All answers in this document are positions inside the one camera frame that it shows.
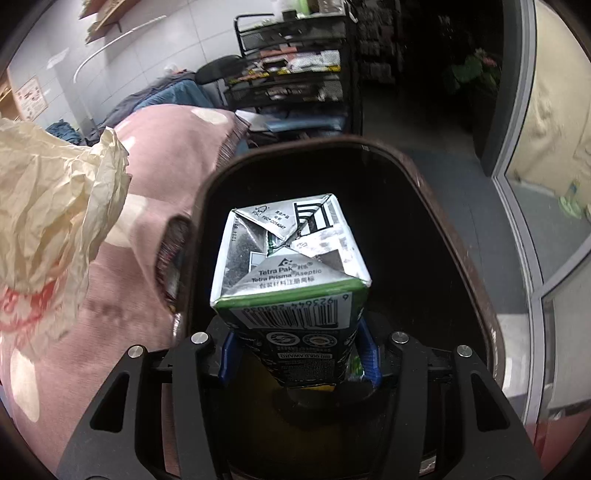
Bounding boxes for lower wooden wall shelf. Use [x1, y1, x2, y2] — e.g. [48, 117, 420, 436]
[79, 0, 139, 45]

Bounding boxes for massage bed grey blue covers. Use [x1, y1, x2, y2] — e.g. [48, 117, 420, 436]
[85, 70, 223, 146]

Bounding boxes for beige paper bag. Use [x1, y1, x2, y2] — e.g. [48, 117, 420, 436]
[1, 119, 131, 361]

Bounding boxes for wall poster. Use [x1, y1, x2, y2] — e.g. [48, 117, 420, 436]
[13, 76, 48, 121]

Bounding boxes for green white milk carton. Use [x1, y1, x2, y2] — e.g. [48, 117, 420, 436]
[211, 194, 372, 388]

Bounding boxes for brown trash bin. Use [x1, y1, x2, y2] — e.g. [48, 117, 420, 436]
[182, 136, 504, 479]

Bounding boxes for black mesh trolley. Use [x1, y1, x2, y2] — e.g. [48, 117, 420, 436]
[224, 2, 363, 135]

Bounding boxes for blue crumpled blanket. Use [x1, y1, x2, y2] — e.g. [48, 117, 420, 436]
[45, 119, 84, 146]

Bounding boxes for white arc floor lamp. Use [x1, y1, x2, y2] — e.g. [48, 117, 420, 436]
[72, 15, 167, 85]

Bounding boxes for potted plant pink flowers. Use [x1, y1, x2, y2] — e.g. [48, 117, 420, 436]
[452, 49, 502, 92]

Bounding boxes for pink polka dot bedspread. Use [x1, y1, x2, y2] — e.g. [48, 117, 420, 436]
[1, 104, 247, 471]

